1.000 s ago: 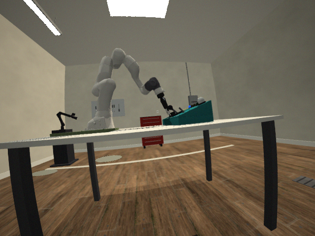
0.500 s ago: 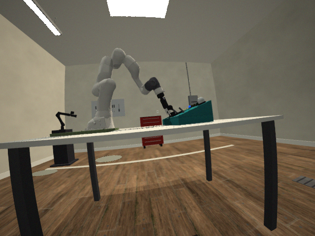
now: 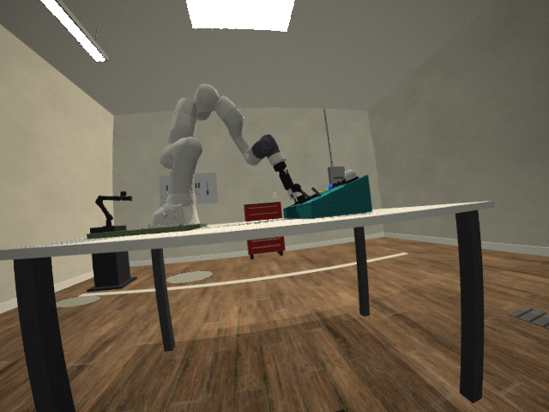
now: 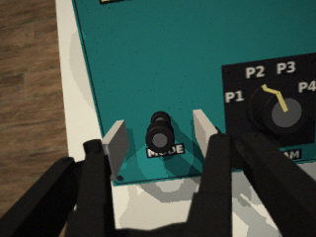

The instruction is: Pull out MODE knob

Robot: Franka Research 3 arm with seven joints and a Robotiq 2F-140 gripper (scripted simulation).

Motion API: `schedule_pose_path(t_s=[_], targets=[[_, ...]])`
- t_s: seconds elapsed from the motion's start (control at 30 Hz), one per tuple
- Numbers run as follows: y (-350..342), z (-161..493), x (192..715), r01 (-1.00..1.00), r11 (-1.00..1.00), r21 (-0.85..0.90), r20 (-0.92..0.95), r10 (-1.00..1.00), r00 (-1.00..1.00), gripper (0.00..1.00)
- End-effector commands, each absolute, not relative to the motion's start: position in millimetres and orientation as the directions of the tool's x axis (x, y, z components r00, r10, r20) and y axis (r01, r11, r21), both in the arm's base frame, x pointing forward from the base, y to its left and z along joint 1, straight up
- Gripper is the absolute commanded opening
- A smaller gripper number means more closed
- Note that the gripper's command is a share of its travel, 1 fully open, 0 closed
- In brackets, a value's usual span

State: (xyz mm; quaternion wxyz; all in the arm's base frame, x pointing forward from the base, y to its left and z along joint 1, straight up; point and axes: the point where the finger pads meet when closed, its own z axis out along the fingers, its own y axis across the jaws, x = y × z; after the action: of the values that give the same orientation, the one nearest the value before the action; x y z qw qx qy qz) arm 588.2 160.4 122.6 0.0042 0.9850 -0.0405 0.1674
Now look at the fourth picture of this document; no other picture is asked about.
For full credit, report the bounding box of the teal control console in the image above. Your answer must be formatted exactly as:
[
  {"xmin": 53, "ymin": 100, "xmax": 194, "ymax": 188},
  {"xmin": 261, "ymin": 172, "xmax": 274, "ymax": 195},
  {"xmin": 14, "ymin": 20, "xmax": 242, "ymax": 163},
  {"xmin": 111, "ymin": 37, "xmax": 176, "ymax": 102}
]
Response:
[{"xmin": 71, "ymin": 0, "xmax": 316, "ymax": 187}]

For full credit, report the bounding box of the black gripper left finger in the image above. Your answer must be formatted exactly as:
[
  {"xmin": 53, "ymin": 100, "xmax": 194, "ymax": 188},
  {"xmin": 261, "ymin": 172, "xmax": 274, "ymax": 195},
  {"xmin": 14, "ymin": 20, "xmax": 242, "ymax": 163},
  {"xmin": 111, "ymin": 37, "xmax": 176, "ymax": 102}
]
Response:
[{"xmin": 0, "ymin": 119, "xmax": 129, "ymax": 237}]

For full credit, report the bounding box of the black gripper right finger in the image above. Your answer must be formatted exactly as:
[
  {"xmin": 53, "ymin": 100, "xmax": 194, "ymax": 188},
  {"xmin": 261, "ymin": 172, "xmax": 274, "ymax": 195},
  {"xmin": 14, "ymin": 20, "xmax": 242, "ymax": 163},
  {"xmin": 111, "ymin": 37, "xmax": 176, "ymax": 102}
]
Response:
[{"xmin": 183, "ymin": 110, "xmax": 316, "ymax": 237}]

